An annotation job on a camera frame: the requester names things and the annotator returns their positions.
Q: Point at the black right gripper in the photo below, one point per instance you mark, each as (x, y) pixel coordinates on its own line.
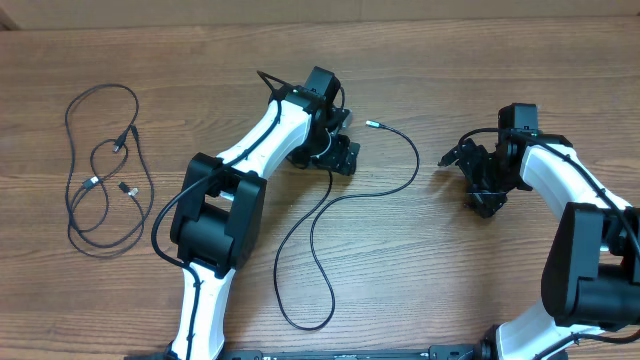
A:
(476, 175)

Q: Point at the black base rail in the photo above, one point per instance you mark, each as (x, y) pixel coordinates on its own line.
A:
(350, 354)

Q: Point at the cardboard back wall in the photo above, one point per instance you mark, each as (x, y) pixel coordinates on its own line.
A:
(93, 14)

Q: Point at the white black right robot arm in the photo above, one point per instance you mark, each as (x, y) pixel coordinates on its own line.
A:
(590, 281)

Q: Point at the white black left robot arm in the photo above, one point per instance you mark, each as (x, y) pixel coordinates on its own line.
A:
(217, 214)

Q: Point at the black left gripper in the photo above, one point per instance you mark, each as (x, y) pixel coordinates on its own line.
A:
(343, 160)

